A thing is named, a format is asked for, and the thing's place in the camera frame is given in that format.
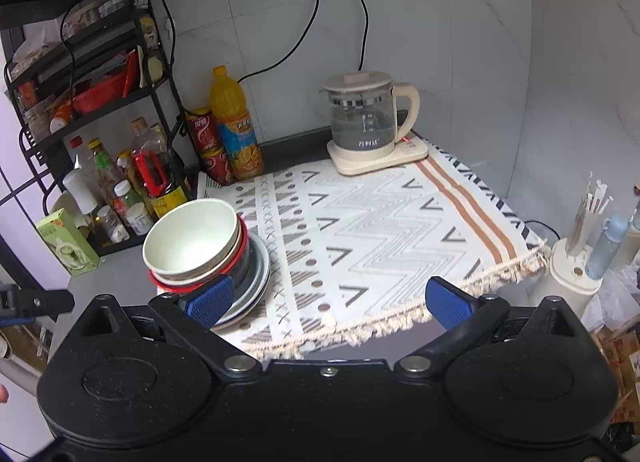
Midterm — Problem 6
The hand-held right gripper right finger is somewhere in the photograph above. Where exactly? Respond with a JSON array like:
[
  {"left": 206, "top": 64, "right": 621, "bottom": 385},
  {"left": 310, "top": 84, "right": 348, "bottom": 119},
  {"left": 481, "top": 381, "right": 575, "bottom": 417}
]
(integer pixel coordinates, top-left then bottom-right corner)
[{"left": 395, "top": 277, "right": 588, "bottom": 380}]

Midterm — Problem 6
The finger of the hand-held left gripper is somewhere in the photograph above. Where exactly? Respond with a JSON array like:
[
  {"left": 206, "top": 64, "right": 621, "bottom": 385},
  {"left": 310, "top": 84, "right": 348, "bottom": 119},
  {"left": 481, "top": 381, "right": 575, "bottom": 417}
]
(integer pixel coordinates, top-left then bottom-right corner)
[{"left": 0, "top": 284, "right": 76, "bottom": 327}]

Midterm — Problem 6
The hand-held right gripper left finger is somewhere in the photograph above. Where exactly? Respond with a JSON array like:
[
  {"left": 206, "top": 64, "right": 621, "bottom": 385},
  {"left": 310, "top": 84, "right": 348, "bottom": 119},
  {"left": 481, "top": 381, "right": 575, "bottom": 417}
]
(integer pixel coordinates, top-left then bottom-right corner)
[{"left": 75, "top": 276, "right": 262, "bottom": 382}]

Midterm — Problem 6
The pale green bowl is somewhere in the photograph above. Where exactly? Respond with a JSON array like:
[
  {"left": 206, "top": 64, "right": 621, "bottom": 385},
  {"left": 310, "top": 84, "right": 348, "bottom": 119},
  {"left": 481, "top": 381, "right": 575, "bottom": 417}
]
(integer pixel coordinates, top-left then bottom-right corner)
[
  {"left": 150, "top": 222, "right": 246, "bottom": 287},
  {"left": 142, "top": 198, "right": 241, "bottom": 279}
]

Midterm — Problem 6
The white gold-rimmed plate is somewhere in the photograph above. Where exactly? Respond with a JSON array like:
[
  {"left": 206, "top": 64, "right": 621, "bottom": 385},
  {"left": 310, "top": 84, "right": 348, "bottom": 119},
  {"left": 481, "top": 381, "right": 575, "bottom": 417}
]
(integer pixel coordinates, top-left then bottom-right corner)
[{"left": 212, "top": 247, "right": 272, "bottom": 331}]

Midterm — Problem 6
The red and black bowl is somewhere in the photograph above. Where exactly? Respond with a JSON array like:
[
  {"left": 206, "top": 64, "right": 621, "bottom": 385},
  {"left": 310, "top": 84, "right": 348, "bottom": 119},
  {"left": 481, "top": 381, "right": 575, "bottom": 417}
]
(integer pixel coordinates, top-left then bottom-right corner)
[{"left": 146, "top": 217, "right": 251, "bottom": 297}]

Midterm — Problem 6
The white plate with crossed print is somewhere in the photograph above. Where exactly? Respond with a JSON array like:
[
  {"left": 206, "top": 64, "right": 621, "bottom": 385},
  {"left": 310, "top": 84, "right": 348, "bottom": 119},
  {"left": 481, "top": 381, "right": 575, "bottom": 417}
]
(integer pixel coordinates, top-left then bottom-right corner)
[{"left": 220, "top": 242, "right": 272, "bottom": 325}]

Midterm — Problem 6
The white plate with script print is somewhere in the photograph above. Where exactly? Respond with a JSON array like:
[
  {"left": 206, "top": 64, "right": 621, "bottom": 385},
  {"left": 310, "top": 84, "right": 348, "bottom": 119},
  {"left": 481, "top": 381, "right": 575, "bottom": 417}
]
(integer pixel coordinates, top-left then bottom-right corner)
[{"left": 232, "top": 234, "right": 272, "bottom": 313}]

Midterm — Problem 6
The green cardboard box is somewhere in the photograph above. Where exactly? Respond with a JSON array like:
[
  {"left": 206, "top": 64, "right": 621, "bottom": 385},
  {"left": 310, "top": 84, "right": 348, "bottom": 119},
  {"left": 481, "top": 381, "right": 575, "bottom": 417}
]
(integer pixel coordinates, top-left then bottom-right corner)
[{"left": 35, "top": 208, "right": 101, "bottom": 277}]

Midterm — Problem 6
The patterned fringed table mat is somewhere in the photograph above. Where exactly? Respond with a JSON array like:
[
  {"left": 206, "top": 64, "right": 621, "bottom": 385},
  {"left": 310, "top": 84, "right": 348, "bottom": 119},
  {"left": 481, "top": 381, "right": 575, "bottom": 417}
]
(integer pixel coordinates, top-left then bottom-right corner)
[{"left": 197, "top": 139, "right": 548, "bottom": 362}]

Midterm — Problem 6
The small clear spice jar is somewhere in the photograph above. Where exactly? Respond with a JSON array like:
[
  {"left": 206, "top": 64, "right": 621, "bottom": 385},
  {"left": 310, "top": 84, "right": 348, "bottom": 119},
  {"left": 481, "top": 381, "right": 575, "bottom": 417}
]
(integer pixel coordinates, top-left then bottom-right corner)
[{"left": 96, "top": 205, "right": 130, "bottom": 244}]

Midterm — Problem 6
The small white-label jar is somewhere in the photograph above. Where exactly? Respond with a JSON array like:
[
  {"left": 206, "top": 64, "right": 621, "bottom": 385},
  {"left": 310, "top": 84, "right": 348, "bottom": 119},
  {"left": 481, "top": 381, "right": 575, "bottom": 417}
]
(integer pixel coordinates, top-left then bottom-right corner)
[{"left": 114, "top": 180, "right": 153, "bottom": 236}]

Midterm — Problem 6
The white plastic bottle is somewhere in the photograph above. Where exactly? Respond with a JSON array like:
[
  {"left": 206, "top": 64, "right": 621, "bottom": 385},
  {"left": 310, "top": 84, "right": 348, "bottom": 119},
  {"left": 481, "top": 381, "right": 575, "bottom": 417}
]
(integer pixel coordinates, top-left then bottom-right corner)
[{"left": 62, "top": 169, "right": 99, "bottom": 215}]

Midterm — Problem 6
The white chopstick holder appliance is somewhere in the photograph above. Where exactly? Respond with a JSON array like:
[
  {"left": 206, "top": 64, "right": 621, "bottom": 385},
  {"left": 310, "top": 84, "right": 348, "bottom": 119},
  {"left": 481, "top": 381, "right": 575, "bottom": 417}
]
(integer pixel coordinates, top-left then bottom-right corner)
[{"left": 530, "top": 237, "right": 603, "bottom": 313}]

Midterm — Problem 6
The red drink can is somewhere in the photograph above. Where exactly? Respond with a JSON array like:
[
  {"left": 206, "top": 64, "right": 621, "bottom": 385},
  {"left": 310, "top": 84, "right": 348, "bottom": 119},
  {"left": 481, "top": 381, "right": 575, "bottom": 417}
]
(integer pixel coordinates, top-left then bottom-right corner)
[
  {"left": 200, "top": 147, "right": 236, "bottom": 186},
  {"left": 186, "top": 108, "right": 223, "bottom": 155}
]

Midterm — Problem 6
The green-label sauce bottle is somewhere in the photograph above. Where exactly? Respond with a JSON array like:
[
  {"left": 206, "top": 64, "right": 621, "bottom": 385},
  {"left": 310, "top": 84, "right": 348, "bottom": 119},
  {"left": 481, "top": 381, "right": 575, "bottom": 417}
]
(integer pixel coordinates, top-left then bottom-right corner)
[{"left": 87, "top": 138, "right": 126, "bottom": 193}]

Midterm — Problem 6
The bundle of paper-wrapped chopsticks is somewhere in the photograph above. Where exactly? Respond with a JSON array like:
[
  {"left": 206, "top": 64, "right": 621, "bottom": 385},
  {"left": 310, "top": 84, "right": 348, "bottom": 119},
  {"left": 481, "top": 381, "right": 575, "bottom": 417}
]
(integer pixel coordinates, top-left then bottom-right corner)
[{"left": 565, "top": 172, "right": 615, "bottom": 257}]

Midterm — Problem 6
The pale blue bottle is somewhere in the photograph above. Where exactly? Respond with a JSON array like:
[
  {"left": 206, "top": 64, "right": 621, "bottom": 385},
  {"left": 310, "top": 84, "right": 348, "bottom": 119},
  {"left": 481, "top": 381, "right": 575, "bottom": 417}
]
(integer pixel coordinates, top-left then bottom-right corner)
[{"left": 585, "top": 214, "right": 629, "bottom": 280}]

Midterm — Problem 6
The cream kettle base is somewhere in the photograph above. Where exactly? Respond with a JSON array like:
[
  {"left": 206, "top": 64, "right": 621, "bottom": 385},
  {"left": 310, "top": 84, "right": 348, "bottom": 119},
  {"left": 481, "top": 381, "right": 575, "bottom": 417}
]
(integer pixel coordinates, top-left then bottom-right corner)
[{"left": 327, "top": 131, "right": 430, "bottom": 176}]

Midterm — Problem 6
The orange juice bottle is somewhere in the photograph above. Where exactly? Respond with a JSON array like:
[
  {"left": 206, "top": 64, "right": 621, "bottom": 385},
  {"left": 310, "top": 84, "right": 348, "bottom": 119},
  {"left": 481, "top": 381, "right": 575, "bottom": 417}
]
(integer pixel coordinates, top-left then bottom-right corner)
[{"left": 209, "top": 66, "right": 265, "bottom": 181}]

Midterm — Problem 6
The brown cardboard box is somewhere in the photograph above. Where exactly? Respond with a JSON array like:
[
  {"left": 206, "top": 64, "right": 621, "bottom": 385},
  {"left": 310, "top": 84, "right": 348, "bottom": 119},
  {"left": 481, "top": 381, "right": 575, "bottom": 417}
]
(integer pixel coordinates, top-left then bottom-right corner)
[{"left": 592, "top": 322, "right": 640, "bottom": 423}]

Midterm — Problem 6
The white bottle with blue top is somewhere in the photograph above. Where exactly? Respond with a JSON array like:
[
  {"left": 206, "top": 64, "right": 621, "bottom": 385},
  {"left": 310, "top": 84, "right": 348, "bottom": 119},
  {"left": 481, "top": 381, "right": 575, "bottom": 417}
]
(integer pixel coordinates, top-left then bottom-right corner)
[{"left": 612, "top": 187, "right": 640, "bottom": 270}]

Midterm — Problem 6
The glass electric kettle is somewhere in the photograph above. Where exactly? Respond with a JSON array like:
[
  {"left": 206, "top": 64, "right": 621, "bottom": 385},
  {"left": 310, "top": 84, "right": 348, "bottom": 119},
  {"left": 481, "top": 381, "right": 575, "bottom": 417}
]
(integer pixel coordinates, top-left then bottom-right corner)
[{"left": 321, "top": 70, "right": 421, "bottom": 153}]

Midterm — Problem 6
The black metal rack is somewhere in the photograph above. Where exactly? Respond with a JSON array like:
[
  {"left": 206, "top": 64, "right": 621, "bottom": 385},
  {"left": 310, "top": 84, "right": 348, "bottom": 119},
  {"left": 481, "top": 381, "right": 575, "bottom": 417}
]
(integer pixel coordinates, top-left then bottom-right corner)
[{"left": 2, "top": 0, "right": 193, "bottom": 257}]

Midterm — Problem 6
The red plastic tray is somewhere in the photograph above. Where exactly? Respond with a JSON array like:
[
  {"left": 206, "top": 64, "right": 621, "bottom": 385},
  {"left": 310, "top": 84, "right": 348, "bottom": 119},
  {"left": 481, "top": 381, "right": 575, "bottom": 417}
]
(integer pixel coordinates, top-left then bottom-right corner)
[{"left": 72, "top": 72, "right": 126, "bottom": 115}]

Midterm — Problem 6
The black appliance cable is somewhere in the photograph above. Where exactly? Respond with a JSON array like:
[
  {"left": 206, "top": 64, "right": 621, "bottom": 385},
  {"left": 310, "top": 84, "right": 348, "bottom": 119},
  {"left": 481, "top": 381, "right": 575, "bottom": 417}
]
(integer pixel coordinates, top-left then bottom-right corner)
[{"left": 525, "top": 220, "right": 566, "bottom": 243}]

